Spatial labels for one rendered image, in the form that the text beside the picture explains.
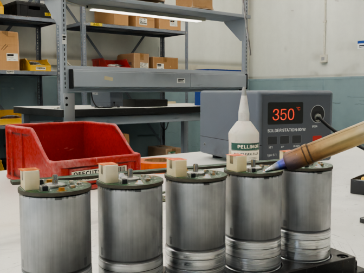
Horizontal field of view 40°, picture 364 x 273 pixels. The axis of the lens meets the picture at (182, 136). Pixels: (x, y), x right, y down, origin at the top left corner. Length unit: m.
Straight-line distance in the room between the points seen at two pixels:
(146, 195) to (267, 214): 0.05
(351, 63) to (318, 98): 4.95
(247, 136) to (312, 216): 0.32
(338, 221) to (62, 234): 0.26
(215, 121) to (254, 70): 5.78
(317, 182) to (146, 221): 0.08
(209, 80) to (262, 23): 3.27
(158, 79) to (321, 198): 2.77
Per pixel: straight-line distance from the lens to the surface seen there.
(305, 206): 0.22
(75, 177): 0.20
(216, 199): 0.19
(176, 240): 0.20
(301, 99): 0.64
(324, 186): 0.23
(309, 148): 0.20
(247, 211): 0.21
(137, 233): 0.18
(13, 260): 0.31
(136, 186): 0.18
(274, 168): 0.21
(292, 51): 6.07
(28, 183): 0.18
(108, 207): 0.18
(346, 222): 0.39
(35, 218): 0.17
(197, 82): 3.16
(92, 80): 2.75
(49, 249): 0.17
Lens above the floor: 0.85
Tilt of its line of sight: 5 degrees down
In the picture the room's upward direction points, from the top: straight up
